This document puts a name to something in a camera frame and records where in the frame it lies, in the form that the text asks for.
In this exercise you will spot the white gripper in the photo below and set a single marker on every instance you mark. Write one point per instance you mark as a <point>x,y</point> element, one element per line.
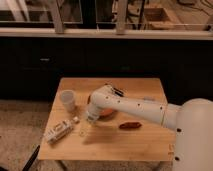
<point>93,114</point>

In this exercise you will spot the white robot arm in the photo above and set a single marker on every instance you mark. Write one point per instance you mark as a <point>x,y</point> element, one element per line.
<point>192,123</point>

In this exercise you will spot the orange ceramic bowl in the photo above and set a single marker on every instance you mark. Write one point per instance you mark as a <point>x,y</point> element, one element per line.
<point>106,112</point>

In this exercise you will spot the wooden table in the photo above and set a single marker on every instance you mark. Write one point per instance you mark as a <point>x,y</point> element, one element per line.
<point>105,141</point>

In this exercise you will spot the white paper cup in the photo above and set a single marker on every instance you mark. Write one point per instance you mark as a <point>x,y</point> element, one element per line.
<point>68,100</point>

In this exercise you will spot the brown sausage-shaped object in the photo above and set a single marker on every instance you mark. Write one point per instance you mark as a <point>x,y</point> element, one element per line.
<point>130,125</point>

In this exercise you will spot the black striped packet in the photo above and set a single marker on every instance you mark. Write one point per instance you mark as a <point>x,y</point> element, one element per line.
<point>115,90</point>

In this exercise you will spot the small blue object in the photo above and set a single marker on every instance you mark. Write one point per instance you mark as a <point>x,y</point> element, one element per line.
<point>149,98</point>

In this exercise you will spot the black cabinet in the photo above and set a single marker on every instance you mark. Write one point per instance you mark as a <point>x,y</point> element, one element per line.
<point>31,67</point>

